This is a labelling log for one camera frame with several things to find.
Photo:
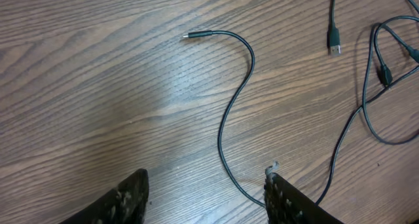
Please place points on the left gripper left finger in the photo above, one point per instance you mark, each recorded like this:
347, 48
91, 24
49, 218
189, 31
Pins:
124, 204

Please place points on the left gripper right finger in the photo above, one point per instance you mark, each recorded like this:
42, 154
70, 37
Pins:
285, 204

